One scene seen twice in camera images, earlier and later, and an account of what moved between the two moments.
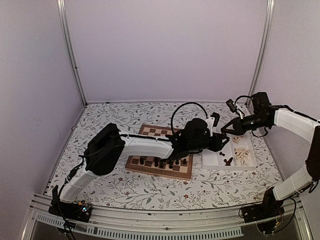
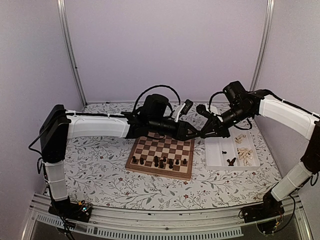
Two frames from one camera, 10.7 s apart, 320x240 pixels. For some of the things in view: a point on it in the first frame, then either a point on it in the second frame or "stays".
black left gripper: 217,145 -> 182,133
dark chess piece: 171,163 stays
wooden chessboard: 179,167 stays
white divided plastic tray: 238,154 stays
